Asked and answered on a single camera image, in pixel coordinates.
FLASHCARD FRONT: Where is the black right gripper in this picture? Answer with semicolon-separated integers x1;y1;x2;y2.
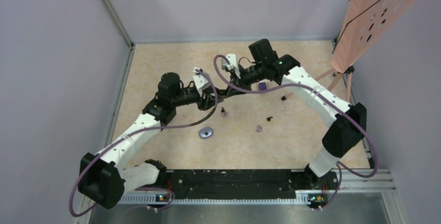
226;62;266;96

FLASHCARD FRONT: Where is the glossy black charging case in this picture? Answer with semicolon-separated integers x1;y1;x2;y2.
225;89;238;97

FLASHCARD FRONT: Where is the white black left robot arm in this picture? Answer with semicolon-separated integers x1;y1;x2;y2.
73;69;219;209

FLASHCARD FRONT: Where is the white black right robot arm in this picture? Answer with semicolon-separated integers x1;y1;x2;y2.
222;38;367;189

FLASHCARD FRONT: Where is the grey purple charging case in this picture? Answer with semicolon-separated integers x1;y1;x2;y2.
199;127;214;139

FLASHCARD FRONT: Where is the green white purple toy block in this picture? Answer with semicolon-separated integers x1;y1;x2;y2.
257;82;268;91

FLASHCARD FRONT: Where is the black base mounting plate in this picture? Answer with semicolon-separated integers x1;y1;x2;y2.
134;169;340;201

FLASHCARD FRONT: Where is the pink music stand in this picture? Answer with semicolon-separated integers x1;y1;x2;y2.
283;0;416;100

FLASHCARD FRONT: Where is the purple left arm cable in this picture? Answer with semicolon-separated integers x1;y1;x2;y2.
69;69;219;218

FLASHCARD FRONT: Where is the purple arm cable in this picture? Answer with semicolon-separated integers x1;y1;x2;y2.
213;55;379;211
69;69;219;218

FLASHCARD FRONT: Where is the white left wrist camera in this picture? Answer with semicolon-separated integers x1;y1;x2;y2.
193;67;211;96

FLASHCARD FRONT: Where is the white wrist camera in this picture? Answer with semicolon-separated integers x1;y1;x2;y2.
221;54;239;72
193;67;211;96

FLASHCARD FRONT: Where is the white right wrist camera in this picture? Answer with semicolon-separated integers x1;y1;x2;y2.
221;54;239;72

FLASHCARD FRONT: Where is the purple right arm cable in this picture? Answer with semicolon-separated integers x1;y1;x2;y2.
213;55;379;211

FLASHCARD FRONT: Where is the aluminium frame rail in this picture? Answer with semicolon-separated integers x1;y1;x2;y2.
117;169;396;208

